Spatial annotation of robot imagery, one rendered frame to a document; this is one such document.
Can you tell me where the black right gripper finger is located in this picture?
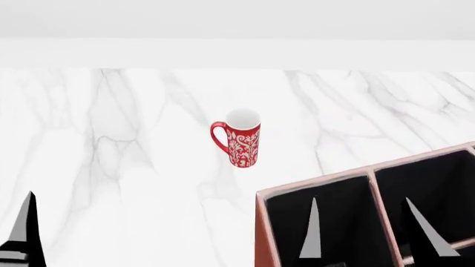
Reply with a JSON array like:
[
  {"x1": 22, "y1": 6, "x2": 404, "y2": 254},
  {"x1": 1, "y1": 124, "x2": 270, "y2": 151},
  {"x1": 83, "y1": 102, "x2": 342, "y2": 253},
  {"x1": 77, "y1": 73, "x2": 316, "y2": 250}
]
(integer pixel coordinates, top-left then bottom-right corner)
[
  {"x1": 298, "y1": 197, "x2": 322, "y2": 259},
  {"x1": 402, "y1": 197, "x2": 462, "y2": 257}
]

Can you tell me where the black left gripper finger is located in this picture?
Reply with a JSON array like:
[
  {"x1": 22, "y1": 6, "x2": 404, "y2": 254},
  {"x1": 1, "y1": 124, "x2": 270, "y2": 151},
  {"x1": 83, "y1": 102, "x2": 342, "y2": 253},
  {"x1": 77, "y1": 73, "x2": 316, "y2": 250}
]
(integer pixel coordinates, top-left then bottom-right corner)
[{"x1": 6, "y1": 190, "x2": 48, "y2": 267}]

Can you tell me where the red white patterned mug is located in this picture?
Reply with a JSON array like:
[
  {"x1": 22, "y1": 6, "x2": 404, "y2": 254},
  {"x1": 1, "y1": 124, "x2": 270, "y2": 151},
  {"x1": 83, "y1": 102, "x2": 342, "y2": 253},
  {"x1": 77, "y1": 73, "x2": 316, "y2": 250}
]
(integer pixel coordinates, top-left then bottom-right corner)
[{"x1": 209, "y1": 108, "x2": 262, "y2": 169}]

